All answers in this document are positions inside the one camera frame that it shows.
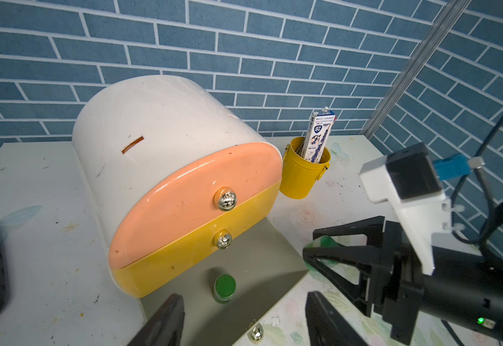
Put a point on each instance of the white round drawer cabinet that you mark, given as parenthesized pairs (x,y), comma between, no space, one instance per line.
(134,134)

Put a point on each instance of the yellow metal bucket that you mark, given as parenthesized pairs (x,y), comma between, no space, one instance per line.
(299,175)

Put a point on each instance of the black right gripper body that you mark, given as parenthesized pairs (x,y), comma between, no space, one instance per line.
(464,289)

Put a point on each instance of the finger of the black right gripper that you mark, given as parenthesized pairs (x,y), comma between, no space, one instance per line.
(353,270)
(346,233)

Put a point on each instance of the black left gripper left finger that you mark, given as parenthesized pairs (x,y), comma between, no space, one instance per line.
(166,325)

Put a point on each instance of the blue white pencil box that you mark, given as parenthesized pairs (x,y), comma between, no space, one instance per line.
(320,125)

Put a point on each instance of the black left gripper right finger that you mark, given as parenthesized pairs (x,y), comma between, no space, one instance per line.
(325,324)

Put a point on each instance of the orange top drawer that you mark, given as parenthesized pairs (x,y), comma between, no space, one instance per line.
(184,201)

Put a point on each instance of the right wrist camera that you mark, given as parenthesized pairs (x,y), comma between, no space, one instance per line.
(412,183)

